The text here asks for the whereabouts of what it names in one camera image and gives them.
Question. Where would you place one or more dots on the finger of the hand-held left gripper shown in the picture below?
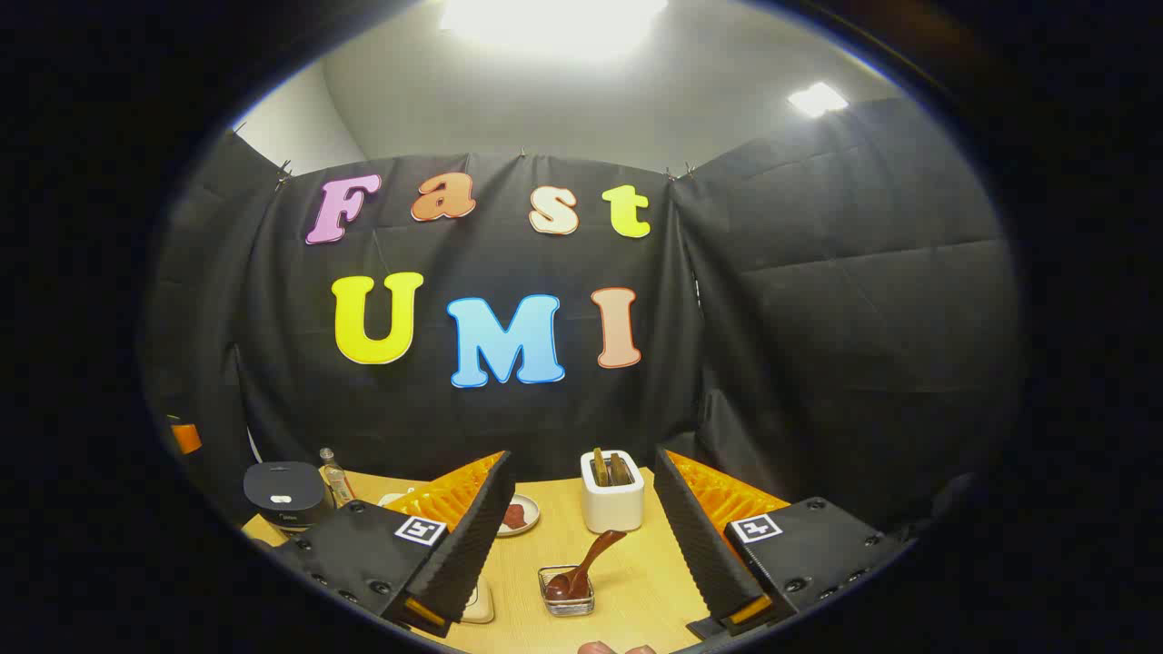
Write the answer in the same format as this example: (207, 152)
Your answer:
(186, 439)

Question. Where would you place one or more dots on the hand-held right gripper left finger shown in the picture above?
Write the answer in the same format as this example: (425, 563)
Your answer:
(472, 536)

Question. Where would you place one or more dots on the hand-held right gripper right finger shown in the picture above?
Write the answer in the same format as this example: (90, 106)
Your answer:
(695, 536)

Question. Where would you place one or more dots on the brown wooden spoon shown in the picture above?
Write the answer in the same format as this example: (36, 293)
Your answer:
(595, 554)

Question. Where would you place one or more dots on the dark grey rice cooker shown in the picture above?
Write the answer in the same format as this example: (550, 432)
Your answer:
(282, 486)

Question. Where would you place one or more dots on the reddish brown meat piece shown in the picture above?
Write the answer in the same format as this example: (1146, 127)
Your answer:
(514, 517)

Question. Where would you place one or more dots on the round white plate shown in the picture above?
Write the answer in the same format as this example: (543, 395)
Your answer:
(529, 514)

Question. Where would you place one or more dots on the white divided grain dish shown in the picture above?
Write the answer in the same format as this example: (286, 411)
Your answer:
(392, 499)

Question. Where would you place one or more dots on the white toaster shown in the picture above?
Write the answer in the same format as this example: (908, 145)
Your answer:
(611, 509)

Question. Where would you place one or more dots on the brown toast slice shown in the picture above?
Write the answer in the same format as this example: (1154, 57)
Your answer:
(600, 468)
(620, 469)

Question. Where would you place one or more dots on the small clear glass bottle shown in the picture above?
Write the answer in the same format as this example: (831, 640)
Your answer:
(336, 481)

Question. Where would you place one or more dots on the black backdrop cloth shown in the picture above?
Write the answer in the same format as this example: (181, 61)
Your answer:
(772, 318)

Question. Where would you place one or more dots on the small ceiling light panel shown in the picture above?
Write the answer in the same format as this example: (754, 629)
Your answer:
(818, 98)

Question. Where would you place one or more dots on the large ceiling light panel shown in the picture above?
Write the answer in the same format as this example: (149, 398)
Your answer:
(554, 23)

